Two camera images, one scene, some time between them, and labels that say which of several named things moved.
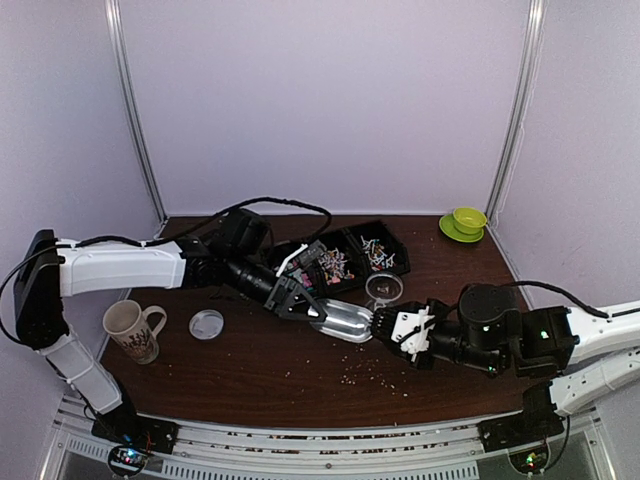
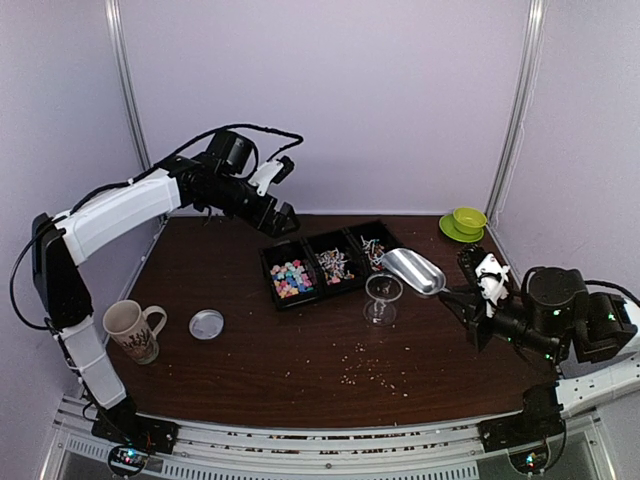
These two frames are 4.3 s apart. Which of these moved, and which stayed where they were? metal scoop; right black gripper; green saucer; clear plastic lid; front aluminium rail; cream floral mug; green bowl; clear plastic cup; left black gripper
Moved: right black gripper; left black gripper; metal scoop
Stayed: front aluminium rail; cream floral mug; clear plastic lid; green saucer; green bowl; clear plastic cup
